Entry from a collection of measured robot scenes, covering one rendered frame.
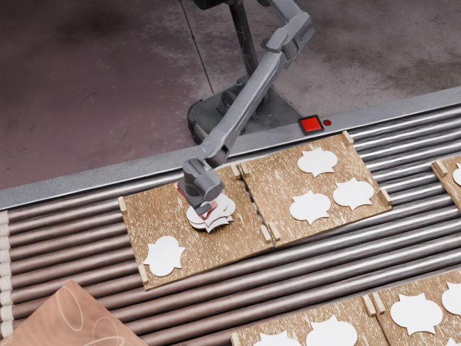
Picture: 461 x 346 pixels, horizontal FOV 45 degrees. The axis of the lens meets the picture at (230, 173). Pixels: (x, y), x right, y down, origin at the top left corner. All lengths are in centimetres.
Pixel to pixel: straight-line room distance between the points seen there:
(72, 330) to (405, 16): 333
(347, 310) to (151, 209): 69
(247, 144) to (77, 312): 85
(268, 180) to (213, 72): 187
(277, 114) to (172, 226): 141
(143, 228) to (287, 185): 50
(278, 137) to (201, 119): 106
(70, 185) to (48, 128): 155
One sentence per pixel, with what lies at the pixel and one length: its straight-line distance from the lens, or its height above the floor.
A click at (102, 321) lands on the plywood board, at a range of 156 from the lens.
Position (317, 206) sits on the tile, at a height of 95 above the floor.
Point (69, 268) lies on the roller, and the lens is 181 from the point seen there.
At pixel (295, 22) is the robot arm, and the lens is 165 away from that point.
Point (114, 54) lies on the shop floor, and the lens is 389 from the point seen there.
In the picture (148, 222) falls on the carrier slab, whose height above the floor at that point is 94.
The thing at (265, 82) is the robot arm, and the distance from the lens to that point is 159.
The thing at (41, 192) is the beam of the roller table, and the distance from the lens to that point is 200.
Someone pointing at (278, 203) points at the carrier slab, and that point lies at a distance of 183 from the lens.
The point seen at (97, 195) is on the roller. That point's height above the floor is 92.
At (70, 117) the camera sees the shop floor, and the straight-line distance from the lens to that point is 353.
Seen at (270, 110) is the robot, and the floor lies 24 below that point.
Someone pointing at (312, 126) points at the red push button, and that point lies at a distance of 207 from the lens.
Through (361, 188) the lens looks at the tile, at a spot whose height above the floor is 95.
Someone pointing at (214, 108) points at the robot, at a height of 24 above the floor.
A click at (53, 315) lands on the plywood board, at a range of 161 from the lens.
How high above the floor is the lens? 244
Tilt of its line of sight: 52 degrees down
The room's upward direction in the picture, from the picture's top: 2 degrees counter-clockwise
